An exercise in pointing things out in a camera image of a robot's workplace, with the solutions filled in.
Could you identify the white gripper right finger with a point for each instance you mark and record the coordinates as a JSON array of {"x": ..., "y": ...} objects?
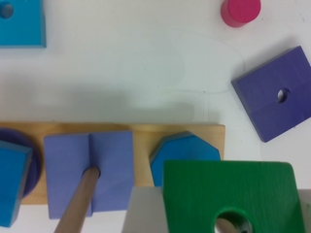
[{"x": 305, "y": 203}]

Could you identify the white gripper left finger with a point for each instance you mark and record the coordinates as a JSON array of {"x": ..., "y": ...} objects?
[{"x": 146, "y": 211}]

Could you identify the green square block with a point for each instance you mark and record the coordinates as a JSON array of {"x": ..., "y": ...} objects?
[{"x": 257, "y": 197}]

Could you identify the blue octagon block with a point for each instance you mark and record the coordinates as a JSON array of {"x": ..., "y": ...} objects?
[{"x": 181, "y": 146}]

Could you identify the lavender square block on peg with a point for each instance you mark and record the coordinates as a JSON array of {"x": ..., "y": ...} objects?
[{"x": 67, "y": 156}]

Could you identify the dark purple square block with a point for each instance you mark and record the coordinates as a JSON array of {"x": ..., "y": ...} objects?
[{"x": 277, "y": 95}]

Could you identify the pink cylinder block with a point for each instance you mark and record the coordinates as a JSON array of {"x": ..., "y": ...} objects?
[{"x": 237, "y": 13}]

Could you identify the light blue square block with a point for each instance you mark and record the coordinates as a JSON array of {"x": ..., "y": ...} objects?
[{"x": 22, "y": 24}]

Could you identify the wooden middle peg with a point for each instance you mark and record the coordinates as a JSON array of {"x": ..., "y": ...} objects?
[{"x": 74, "y": 217}]

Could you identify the wooden peg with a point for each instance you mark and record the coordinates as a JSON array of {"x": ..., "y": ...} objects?
[
  {"x": 74, "y": 217},
  {"x": 224, "y": 226}
]

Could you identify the wooden peg base board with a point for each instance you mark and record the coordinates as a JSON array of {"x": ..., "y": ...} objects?
[{"x": 145, "y": 138}]

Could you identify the wooden front peg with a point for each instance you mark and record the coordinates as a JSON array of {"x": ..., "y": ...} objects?
[{"x": 224, "y": 226}]

